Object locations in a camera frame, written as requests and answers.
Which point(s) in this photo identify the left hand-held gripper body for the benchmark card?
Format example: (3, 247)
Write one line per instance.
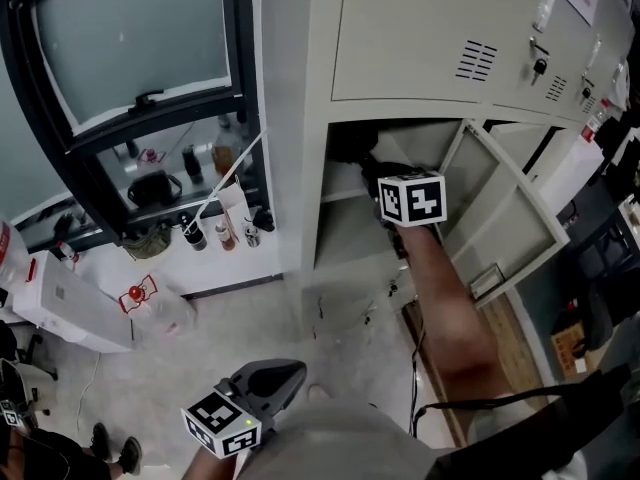
(220, 423)

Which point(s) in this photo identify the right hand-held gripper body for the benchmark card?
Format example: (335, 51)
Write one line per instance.
(412, 198)

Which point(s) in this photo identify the black umbrella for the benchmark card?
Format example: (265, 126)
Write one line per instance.
(352, 148)

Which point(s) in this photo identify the grey metal locker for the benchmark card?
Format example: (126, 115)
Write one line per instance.
(400, 43)

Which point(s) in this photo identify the person's left forearm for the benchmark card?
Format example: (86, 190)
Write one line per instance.
(205, 468)

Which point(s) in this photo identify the person's right forearm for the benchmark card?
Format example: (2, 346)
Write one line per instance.
(445, 308)

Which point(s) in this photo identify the person's shoe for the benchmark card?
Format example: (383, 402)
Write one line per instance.
(318, 393)

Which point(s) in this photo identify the clear water jug red cap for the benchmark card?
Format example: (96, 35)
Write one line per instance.
(160, 308)

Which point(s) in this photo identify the person's grey shirt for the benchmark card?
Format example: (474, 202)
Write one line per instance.
(350, 443)

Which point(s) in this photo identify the small black object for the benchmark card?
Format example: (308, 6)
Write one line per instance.
(263, 219)

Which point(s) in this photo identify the small drink can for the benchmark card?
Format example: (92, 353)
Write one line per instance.
(252, 236)

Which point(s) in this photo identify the white cabinet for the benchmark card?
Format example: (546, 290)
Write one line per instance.
(575, 168)

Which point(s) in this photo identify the white paper carton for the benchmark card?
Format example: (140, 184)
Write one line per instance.
(234, 203)

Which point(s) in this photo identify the wooden plank steps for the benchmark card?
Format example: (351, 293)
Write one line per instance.
(520, 348)

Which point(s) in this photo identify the brown liquid bottle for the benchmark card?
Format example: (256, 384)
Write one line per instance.
(226, 238)

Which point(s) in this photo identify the black drink bottle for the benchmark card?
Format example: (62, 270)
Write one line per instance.
(192, 233)

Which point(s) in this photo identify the white box appliance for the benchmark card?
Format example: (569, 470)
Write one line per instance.
(70, 303)

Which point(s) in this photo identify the olive green bag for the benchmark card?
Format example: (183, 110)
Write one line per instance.
(147, 242)

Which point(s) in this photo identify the brown cardboard box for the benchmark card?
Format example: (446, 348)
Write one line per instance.
(567, 348)

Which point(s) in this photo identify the small red cap bottle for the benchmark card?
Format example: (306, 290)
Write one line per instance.
(67, 252)

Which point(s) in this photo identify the black framed window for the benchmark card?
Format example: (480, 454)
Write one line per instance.
(130, 33)

